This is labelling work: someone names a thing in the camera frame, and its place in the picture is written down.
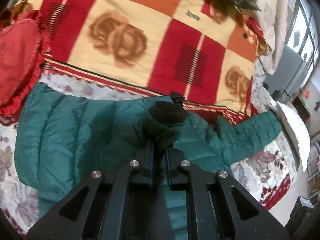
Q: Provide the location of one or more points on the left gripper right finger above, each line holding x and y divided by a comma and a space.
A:
218, 207

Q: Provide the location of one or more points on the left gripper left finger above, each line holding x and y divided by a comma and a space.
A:
105, 206

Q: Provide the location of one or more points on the green quilted puffer jacket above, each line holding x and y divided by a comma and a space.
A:
62, 139

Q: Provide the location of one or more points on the white pillow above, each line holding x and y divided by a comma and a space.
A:
297, 132

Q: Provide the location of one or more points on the red heart-shaped ruffled pillow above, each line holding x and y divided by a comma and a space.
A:
23, 45

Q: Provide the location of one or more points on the grey quilted bedspread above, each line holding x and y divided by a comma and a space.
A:
272, 17

